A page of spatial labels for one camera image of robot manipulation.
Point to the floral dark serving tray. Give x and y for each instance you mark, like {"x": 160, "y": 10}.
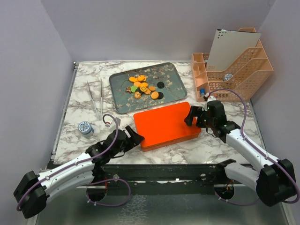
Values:
{"x": 165, "y": 72}

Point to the orange cookie tin box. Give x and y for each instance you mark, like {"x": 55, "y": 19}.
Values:
{"x": 156, "y": 141}

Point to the peach plastic desk organizer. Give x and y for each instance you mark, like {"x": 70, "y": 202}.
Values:
{"x": 250, "y": 70}

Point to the black round cookie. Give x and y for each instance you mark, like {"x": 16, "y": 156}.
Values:
{"x": 160, "y": 95}
{"x": 160, "y": 85}

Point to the orange metal tin lid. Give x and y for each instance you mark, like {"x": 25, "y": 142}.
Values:
{"x": 164, "y": 120}

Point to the orange round cracker cookie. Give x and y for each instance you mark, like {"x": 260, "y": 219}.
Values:
{"x": 154, "y": 95}

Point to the metal tweezers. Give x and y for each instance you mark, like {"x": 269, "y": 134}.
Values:
{"x": 98, "y": 114}

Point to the round patterned tape roll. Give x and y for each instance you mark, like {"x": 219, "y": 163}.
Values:
{"x": 227, "y": 77}

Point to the blue patterned round tin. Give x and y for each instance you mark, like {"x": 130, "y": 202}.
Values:
{"x": 86, "y": 129}

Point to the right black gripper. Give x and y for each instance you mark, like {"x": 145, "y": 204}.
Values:
{"x": 194, "y": 111}

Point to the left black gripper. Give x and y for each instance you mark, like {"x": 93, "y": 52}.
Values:
{"x": 135, "y": 138}

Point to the orange flower cookie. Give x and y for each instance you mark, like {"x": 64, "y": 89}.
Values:
{"x": 142, "y": 78}

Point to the green round cookie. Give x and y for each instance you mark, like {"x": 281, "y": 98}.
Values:
{"x": 133, "y": 89}

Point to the orange lotus slice cookie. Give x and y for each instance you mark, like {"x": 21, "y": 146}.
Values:
{"x": 143, "y": 88}

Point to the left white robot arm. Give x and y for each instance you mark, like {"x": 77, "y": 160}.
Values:
{"x": 35, "y": 190}

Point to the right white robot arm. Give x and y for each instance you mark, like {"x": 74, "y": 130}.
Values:
{"x": 272, "y": 179}

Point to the blue capped bottle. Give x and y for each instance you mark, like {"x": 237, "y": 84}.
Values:
{"x": 202, "y": 92}

